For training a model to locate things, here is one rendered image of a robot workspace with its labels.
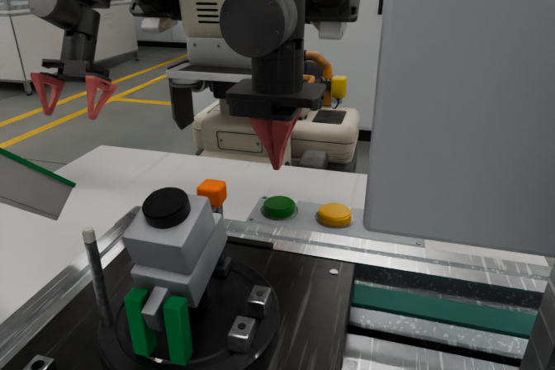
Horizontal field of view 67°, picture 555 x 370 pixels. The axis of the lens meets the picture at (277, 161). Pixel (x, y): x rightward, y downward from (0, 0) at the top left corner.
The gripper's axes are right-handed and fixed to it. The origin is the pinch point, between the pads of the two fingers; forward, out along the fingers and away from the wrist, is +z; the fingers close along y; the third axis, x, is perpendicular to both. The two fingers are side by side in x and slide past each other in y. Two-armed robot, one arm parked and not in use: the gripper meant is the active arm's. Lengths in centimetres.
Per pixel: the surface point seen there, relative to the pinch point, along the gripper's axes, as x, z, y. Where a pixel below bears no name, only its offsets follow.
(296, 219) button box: -1.9, 6.6, 2.8
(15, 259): -7.0, 16.6, -37.0
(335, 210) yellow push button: -0.5, 5.4, 7.4
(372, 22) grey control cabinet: 278, 16, -2
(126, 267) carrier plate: -16.3, 5.3, -11.1
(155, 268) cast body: -24.9, -3.2, -2.0
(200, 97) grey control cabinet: 278, 82, -141
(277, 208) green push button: -1.9, 5.4, 0.4
